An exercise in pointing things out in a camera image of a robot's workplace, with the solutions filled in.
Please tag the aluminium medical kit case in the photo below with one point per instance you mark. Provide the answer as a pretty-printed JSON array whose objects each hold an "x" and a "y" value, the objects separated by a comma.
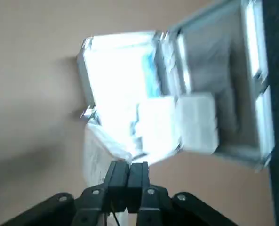
[{"x": 224, "y": 70}]

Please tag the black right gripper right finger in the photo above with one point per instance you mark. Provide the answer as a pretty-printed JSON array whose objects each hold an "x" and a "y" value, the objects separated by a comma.
[{"x": 139, "y": 179}]

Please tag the blue white face mask packet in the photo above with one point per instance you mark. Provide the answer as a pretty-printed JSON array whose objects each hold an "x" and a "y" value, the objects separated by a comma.
[{"x": 120, "y": 77}]

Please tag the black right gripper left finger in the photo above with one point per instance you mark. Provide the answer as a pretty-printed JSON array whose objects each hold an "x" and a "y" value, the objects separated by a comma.
[{"x": 115, "y": 179}]

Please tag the clear plastic medicine box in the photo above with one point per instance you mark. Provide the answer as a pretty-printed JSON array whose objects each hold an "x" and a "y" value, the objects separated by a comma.
[{"x": 195, "y": 122}]

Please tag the white triangular bandage packet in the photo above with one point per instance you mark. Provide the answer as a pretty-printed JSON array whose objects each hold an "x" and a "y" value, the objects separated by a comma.
[{"x": 94, "y": 153}]

